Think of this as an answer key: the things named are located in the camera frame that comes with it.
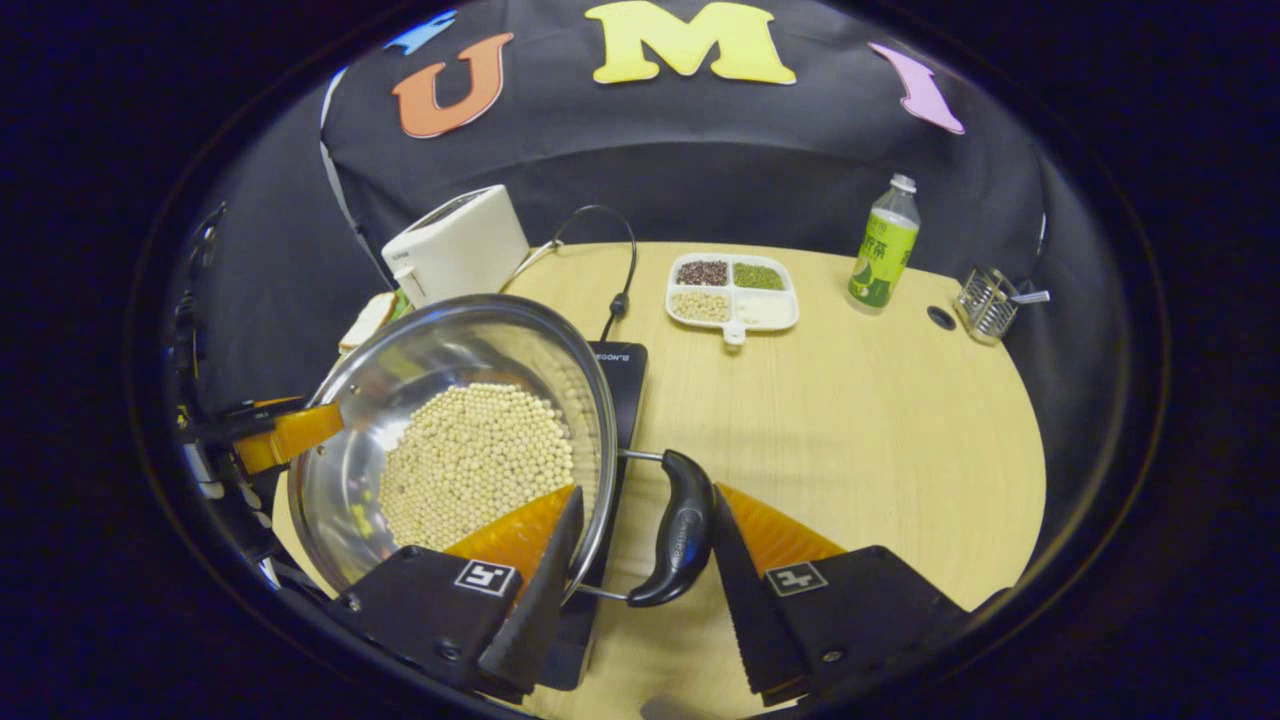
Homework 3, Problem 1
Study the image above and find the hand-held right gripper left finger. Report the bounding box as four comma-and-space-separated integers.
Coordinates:
335, 484, 586, 706

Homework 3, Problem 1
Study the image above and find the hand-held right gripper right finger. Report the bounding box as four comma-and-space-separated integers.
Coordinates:
712, 482, 971, 707

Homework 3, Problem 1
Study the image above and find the stainless steel pot black handle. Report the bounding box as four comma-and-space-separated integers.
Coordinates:
287, 294, 716, 608

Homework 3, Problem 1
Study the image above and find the black induction cooktop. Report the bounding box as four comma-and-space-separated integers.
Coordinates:
535, 341, 649, 691

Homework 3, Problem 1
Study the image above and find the plate with bread slice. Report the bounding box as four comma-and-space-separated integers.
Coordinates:
338, 291, 401, 353

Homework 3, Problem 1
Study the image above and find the pile of soybeans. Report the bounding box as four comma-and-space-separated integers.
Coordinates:
378, 383, 576, 551

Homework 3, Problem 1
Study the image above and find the white toaster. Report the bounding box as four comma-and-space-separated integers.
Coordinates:
381, 185, 531, 308

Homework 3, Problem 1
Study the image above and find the white divided bean plate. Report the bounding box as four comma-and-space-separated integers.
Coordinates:
666, 252, 801, 347

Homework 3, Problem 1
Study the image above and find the green tea bottle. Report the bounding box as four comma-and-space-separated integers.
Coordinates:
847, 174, 921, 314

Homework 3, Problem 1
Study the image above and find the black backdrop cloth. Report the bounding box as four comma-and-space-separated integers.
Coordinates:
165, 0, 1126, 601

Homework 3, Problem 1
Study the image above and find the black power cable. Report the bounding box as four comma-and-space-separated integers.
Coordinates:
500, 205, 639, 343

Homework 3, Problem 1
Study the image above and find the metal wire utensil holder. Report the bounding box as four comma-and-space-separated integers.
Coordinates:
954, 266, 1021, 345

